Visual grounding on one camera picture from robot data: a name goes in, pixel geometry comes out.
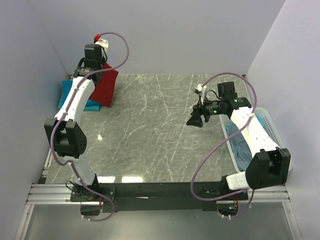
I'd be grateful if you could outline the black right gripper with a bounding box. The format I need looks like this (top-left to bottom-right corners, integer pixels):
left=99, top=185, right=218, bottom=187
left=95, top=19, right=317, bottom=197
left=186, top=95, right=225, bottom=128

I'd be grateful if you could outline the red t shirt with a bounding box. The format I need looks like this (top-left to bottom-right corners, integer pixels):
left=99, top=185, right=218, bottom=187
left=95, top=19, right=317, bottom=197
left=89, top=70, right=119, bottom=108

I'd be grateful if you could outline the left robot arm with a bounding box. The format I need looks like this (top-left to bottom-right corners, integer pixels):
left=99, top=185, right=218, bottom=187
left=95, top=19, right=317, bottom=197
left=44, top=43, right=107, bottom=201

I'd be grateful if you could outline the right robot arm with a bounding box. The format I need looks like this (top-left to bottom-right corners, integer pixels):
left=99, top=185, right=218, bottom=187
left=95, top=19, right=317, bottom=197
left=186, top=82, right=291, bottom=200

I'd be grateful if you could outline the folded blue t shirt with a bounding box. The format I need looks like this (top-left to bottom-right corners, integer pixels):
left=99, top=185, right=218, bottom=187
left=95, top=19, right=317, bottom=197
left=60, top=80, right=73, bottom=105

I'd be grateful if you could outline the folded teal t shirt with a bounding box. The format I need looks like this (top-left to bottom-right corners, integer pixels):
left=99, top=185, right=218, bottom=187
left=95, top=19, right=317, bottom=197
left=58, top=98, right=102, bottom=112

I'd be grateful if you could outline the grey blue t shirt in basket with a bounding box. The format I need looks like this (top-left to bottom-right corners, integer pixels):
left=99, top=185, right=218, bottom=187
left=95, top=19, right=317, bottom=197
left=228, top=133, right=253, bottom=172

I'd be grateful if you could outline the teal t shirt in basket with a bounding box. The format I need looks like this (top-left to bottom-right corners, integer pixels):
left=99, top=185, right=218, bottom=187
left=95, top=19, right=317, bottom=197
left=255, top=114, right=265, bottom=128

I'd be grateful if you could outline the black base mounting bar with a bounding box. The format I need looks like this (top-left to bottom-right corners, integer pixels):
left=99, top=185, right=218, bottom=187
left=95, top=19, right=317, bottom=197
left=70, top=181, right=249, bottom=216

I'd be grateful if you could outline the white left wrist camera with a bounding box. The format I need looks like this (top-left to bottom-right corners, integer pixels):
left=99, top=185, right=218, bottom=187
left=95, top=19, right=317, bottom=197
left=93, top=34, right=109, bottom=51

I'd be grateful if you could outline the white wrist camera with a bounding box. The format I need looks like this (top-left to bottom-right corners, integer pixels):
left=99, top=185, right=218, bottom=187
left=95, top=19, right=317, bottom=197
left=194, top=84, right=207, bottom=105
left=93, top=34, right=109, bottom=51

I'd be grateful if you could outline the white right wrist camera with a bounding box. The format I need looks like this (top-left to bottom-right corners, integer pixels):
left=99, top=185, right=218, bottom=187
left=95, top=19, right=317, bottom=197
left=194, top=84, right=207, bottom=105

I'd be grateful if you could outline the aluminium frame rail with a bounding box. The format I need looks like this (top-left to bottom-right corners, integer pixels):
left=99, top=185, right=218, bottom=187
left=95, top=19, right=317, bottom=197
left=26, top=184, right=291, bottom=205

